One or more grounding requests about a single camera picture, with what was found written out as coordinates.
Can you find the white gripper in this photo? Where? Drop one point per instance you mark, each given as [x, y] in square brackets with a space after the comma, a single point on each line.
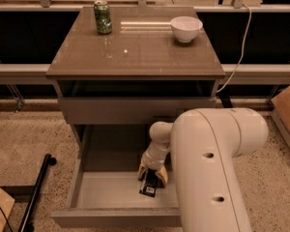
[152, 161]

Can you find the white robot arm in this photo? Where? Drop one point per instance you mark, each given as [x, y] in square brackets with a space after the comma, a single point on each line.
[202, 144]

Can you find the open grey middle drawer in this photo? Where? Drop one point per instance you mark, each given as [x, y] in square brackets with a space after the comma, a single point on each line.
[105, 189]

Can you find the grey drawer cabinet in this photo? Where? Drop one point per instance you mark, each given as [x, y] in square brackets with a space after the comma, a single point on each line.
[144, 39]

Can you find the grey top drawer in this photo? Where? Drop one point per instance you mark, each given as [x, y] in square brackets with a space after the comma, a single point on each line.
[107, 102]

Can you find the black metal stand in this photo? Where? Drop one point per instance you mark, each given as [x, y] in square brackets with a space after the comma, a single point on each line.
[30, 194]

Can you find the white ceramic bowl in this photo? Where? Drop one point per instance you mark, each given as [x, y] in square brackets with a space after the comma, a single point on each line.
[185, 28]

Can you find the cardboard box right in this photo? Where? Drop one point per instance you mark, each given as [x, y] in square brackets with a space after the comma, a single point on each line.
[281, 113]

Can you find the green soda can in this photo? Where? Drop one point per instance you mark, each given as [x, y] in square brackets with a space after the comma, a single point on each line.
[103, 18]

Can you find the grey metal rail frame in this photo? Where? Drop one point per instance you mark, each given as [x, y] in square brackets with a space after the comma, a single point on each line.
[13, 74]

